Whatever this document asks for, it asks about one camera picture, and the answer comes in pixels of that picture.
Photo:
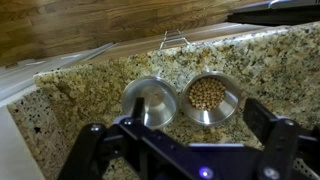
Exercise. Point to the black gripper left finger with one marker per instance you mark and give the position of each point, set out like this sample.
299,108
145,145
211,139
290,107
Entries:
138,110

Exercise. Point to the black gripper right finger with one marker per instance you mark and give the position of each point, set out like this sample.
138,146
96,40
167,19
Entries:
258,113

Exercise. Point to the small stainless steel bowl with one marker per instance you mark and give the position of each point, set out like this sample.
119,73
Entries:
213,116
161,100

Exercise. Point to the pile of beige chickpeas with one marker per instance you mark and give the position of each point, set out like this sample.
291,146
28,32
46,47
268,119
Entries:
206,93

